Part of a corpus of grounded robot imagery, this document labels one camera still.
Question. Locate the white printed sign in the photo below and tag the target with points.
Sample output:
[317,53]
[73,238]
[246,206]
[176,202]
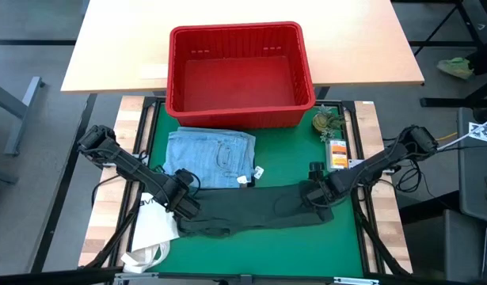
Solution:
[482,134]

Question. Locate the grey metal box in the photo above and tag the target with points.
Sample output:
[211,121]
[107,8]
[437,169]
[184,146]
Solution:
[461,245]

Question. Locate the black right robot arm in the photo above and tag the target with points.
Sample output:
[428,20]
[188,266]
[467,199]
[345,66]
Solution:
[381,160]

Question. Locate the red plastic laundry bin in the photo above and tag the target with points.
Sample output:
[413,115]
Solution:
[239,115]

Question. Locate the dark green garment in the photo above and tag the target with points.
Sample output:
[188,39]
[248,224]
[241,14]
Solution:
[247,210]

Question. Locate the small artificial potted plant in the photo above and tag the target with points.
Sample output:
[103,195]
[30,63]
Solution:
[324,120]

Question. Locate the black table base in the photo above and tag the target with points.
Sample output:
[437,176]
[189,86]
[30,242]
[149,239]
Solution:
[441,42]

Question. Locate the orange white printed card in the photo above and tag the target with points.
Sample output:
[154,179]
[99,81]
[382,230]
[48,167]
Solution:
[337,155]

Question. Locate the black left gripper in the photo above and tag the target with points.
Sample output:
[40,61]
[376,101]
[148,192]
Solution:
[181,194]

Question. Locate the white canvas tote bag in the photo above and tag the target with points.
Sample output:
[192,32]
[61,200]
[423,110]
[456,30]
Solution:
[156,233]

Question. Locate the grey table leg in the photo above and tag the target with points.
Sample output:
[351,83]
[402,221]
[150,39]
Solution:
[21,118]

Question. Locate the person's green shoe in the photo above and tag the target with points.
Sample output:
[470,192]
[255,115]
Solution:
[457,67]

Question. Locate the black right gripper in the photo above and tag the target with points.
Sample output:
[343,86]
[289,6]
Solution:
[318,190]

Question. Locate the grey cabinet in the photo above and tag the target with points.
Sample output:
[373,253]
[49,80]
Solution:
[476,178]

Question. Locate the person's leg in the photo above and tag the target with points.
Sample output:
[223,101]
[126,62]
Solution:
[484,59]

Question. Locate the light wooden table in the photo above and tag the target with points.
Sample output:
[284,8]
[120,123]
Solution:
[120,39]

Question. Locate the white paper label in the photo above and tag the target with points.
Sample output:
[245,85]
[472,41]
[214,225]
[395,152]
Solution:
[152,71]

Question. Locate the white metal bracket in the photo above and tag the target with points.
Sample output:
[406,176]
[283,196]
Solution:
[356,281]

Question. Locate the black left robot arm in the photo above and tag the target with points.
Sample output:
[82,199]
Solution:
[124,162]

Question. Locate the green table mat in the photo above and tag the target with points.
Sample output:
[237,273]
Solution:
[267,253]

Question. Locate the black steel floor beam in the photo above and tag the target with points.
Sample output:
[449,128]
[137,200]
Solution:
[62,190]

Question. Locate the white paper garment tag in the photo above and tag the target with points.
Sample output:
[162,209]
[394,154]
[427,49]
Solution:
[259,172]
[243,180]

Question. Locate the pale blue denim garment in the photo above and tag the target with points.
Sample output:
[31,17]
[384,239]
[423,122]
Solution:
[207,154]

